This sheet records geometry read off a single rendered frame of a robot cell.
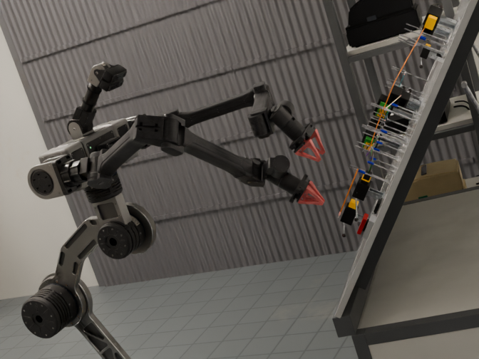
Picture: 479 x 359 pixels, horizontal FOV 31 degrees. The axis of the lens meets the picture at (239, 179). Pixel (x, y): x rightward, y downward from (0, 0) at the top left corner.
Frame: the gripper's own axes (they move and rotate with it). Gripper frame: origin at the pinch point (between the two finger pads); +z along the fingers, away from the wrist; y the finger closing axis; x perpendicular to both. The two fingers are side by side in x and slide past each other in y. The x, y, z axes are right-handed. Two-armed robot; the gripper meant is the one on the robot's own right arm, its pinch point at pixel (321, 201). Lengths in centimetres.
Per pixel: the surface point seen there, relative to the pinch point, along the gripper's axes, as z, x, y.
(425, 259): 40.8, 7.7, 13.7
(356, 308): 24.8, 10.4, -26.0
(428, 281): 41.9, 2.7, -5.0
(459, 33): 7, -77, -20
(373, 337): 32.1, 8.9, -36.0
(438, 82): 9, -63, -22
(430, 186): 40, 25, 94
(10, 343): -127, 331, 162
